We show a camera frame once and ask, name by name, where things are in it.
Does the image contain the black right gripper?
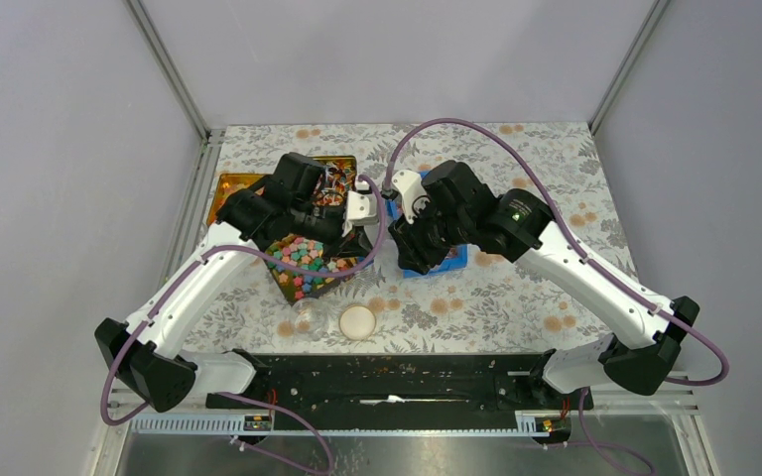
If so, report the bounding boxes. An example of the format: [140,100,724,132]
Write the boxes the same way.
[388,195,472,277]

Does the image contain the clear round glass jar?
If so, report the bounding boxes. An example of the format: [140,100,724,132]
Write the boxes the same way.
[292,297,330,341]

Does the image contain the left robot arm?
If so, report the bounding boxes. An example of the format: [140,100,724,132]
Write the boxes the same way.
[94,153,342,413]

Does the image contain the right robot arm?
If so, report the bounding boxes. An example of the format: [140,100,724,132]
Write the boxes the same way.
[388,161,699,409]

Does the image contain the gold tin orange candies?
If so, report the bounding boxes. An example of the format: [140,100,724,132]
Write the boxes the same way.
[205,174,264,226]

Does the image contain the tin of star candies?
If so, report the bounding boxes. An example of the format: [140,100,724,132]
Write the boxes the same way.
[265,235,363,304]

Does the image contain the blue plastic candy bin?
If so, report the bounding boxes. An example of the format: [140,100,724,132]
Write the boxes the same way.
[388,173,466,277]

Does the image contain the gold tin with lollipops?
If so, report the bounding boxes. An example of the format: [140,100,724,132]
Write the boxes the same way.
[314,156,357,206]

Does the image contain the round cream jar lid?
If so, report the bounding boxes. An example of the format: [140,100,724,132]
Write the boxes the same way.
[338,305,377,341]

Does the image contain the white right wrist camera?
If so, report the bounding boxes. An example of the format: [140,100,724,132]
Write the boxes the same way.
[392,171,430,224]

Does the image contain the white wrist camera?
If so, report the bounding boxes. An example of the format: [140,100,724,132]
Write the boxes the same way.
[344,190,379,230]
[392,171,430,224]

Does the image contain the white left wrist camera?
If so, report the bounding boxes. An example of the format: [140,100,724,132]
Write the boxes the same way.
[344,190,379,230]

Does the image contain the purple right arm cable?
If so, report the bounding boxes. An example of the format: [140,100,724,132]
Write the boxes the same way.
[382,118,730,388]

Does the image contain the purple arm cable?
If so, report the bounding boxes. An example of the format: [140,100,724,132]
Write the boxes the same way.
[382,118,730,388]
[99,174,389,427]

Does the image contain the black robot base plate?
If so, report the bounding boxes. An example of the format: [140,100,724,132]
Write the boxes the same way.
[243,354,593,432]

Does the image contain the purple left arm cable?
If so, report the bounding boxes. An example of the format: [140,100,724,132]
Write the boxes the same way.
[99,174,389,427]

